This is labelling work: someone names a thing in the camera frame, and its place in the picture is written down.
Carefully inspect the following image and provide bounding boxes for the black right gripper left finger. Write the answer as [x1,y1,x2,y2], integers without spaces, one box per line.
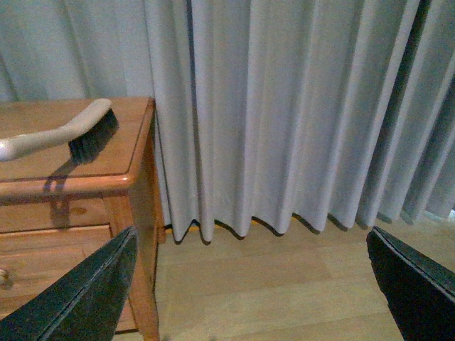
[1,226,138,340]

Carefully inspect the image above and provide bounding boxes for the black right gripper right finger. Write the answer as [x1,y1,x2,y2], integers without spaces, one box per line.
[366,227,454,340]

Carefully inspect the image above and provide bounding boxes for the beige hand brush black bristles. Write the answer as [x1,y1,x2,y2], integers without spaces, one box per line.
[1,98,119,165]

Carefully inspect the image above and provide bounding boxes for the nightstand drawer knob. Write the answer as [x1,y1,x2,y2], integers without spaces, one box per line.
[0,269,11,287]

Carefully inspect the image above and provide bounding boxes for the wooden nightstand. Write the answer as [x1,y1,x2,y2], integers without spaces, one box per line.
[1,97,166,340]

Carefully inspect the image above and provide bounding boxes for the grey pleated curtain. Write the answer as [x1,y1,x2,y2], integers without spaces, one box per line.
[1,1,454,241]

